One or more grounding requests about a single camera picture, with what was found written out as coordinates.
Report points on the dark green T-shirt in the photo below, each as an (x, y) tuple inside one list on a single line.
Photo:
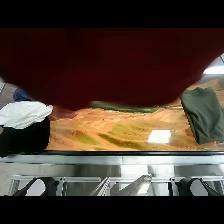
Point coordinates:
[(204, 115)]

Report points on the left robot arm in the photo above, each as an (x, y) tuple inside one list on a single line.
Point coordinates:
[(48, 186)]

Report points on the black garment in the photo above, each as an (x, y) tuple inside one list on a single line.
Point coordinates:
[(25, 138)]

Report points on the silver frame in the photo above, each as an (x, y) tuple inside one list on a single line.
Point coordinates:
[(83, 160)]

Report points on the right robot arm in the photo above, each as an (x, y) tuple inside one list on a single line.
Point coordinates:
[(186, 187)]

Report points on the white garment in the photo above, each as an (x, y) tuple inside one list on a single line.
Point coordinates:
[(23, 114)]

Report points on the red T-shirt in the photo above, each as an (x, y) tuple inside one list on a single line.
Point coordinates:
[(110, 63)]

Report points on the blue garment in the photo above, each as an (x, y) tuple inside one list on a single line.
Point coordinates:
[(21, 95)]

